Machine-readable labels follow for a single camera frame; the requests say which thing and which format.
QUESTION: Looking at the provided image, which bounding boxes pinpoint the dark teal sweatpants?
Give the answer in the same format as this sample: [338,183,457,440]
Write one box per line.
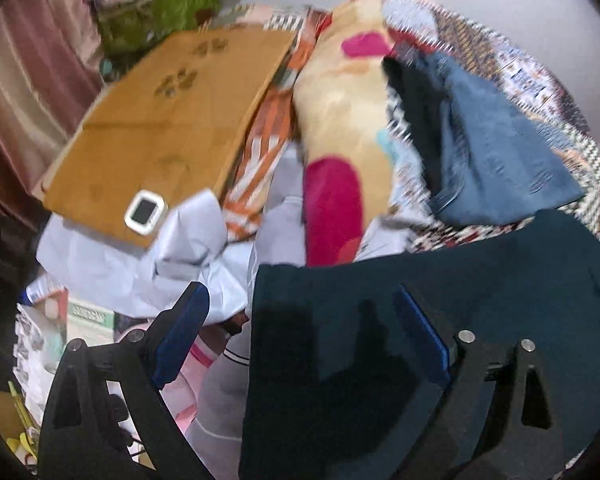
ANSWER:
[238,210,600,479]

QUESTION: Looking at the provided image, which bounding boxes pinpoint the white plastic bag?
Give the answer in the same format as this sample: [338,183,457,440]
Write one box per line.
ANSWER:
[36,190,252,325]

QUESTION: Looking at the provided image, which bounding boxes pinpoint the small white digital clock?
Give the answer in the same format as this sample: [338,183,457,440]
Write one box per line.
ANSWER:
[123,190,168,236]

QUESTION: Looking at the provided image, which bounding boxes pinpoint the folded blue jeans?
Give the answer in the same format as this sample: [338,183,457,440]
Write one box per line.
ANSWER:
[382,52,584,228]

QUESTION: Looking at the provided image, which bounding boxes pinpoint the wooden bedside board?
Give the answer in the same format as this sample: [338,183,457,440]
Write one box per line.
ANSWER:
[43,27,294,248]

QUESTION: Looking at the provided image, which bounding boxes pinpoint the striped pink curtain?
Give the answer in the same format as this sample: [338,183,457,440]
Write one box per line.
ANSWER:
[0,0,102,226]

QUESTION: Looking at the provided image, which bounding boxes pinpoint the green patterned bag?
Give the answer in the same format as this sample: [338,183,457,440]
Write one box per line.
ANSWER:
[95,0,220,56]

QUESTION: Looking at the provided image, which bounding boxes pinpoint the patchwork patterned bedspread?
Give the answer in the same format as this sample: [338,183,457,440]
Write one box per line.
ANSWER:
[213,0,600,252]

